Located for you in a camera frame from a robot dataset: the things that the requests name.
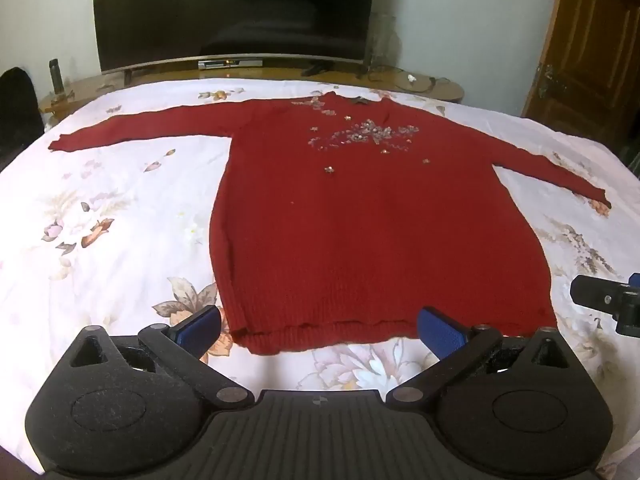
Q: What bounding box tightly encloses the clear glass dish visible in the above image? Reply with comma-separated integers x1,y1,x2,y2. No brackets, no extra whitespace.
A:
372,73,437,93

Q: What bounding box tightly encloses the black flat screen television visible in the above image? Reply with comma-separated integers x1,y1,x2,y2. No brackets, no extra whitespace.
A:
92,0,379,75

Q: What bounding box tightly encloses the brown wooden door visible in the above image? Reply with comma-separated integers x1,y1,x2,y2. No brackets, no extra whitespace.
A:
520,0,640,162

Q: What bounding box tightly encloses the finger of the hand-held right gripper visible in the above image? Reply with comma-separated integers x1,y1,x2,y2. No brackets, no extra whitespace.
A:
569,272,640,339

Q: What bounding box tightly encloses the wooden television stand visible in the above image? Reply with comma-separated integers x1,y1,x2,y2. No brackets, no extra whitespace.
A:
39,57,465,117

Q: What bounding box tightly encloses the clear glass vase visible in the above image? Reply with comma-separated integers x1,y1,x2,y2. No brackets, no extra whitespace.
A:
363,14,399,69

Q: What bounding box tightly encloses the black chair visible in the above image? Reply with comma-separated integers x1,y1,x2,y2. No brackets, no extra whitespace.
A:
0,66,45,172

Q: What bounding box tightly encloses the white floral bed sheet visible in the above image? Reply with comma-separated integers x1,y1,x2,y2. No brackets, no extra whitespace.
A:
0,76,640,480

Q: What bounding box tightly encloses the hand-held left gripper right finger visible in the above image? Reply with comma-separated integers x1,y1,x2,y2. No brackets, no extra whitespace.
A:
385,306,574,409

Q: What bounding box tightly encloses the silver set-top box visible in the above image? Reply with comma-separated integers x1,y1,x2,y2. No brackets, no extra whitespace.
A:
197,59,264,70

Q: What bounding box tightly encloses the red knit sweater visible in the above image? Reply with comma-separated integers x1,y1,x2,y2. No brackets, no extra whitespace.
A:
48,91,612,357

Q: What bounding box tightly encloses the metal door handle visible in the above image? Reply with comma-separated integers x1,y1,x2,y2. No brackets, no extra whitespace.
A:
533,62,569,99

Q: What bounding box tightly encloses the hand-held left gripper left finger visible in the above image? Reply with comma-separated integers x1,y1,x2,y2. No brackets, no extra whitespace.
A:
69,305,255,409

